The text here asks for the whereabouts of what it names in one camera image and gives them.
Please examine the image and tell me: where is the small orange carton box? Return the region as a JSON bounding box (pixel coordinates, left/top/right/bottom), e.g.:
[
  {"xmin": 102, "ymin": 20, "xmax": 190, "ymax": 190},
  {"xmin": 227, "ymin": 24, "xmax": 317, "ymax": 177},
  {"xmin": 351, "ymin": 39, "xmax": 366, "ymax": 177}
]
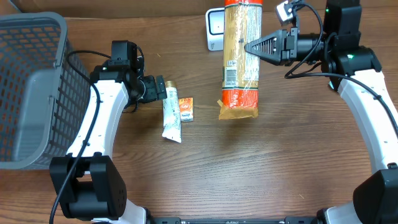
[{"xmin": 179, "ymin": 98, "xmax": 194, "ymax": 122}]

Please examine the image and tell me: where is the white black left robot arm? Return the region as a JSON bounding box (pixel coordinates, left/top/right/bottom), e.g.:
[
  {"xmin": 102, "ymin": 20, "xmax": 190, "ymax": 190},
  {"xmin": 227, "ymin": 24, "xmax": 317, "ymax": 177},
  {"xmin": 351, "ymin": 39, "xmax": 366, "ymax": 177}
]
[{"xmin": 49, "ymin": 56, "xmax": 166, "ymax": 223}]

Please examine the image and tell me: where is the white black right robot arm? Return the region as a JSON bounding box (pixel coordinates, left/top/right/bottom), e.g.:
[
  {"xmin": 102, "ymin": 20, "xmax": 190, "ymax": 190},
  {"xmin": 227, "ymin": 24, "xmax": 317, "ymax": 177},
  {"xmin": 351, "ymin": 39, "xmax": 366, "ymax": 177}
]
[{"xmin": 245, "ymin": 0, "xmax": 397, "ymax": 224}]

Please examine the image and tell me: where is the white tube gold cap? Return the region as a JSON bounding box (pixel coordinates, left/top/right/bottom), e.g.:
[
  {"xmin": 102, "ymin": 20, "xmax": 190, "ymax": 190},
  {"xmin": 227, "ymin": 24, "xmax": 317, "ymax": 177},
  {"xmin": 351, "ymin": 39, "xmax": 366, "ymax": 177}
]
[{"xmin": 162, "ymin": 81, "xmax": 182, "ymax": 143}]

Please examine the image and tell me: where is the orange spaghetti packet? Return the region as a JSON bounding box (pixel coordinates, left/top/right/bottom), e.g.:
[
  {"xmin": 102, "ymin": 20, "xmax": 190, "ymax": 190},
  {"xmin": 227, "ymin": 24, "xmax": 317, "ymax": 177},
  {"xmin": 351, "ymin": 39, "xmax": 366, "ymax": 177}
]
[{"xmin": 218, "ymin": 0, "xmax": 263, "ymax": 120}]

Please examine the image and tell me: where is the white barcode scanner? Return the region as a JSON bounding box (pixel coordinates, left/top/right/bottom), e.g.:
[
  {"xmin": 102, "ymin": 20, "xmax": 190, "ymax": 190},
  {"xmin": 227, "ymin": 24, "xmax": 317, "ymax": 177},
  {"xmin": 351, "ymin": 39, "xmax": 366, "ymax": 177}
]
[{"xmin": 205, "ymin": 7, "xmax": 224, "ymax": 51}]

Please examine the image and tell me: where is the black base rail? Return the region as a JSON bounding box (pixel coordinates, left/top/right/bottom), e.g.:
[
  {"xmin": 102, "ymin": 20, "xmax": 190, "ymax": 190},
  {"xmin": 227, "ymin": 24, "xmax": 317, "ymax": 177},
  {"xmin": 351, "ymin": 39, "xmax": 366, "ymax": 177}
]
[{"xmin": 96, "ymin": 217, "xmax": 376, "ymax": 224}]

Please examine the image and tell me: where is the grey plastic mesh basket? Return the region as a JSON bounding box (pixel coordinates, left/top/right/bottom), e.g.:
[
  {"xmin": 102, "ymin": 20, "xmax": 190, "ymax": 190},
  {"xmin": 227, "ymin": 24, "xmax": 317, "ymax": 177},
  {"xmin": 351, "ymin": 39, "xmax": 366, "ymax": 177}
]
[{"xmin": 1, "ymin": 12, "xmax": 90, "ymax": 169}]

